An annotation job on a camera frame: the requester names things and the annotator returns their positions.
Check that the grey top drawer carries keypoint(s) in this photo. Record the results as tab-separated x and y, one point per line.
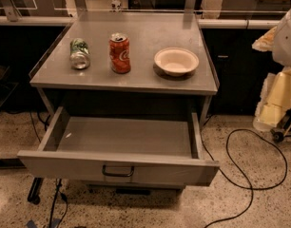
164	152

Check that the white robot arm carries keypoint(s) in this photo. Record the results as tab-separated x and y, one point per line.
273	112

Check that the grey metal cabinet table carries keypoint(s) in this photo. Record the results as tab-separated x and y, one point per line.
145	91

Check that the white paper bowl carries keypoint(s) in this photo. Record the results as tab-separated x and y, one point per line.
176	61

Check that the red cola can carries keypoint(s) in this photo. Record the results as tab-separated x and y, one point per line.
119	53

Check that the green crushed soda can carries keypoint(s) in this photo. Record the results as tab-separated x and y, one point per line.
79	54

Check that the clear plastic water bottle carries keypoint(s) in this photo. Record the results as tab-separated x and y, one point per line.
116	4

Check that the black table leg with caster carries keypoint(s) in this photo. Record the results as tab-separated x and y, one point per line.
34	192

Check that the black top drawer handle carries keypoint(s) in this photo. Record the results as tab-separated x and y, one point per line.
117	171

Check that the white horizontal rail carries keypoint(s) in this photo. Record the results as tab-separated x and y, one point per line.
204	23

